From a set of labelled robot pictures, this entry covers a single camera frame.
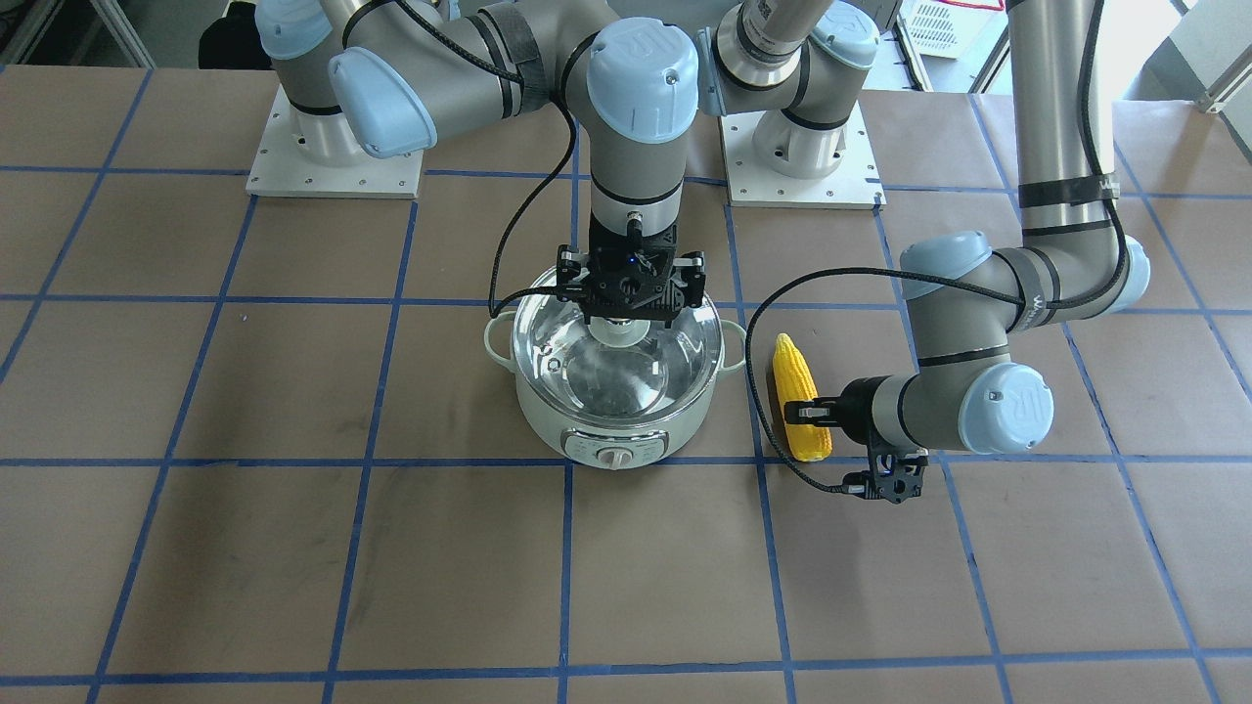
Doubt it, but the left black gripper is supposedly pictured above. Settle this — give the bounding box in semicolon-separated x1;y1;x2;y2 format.
785;377;926;504

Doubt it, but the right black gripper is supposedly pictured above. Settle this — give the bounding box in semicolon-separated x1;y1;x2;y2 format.
556;220;706;326

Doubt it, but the yellow corn cob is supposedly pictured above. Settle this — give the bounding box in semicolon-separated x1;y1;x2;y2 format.
771;332;833;462

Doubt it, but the glass pot lid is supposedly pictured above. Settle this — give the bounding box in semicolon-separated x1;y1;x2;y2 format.
506;294;724;427

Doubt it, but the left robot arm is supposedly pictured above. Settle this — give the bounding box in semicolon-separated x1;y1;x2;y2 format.
780;1;1152;504

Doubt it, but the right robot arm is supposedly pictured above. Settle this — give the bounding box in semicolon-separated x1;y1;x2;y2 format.
254;1;706;324

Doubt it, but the pale green electric pot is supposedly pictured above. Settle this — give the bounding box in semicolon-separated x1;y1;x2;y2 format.
495;294;745;468

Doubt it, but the white plastic basket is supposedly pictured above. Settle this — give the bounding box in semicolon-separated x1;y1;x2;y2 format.
901;1;1007;59

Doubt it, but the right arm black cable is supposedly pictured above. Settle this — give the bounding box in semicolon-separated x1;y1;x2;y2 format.
342;0;588;319

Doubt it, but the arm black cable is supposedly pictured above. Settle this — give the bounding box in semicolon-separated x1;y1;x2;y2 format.
342;0;588;319
745;0;1121;494

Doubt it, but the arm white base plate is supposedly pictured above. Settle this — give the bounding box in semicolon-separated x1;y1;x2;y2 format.
719;104;886;209
245;86;424;199

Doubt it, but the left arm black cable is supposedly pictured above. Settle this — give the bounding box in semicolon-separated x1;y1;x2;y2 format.
745;0;1121;494

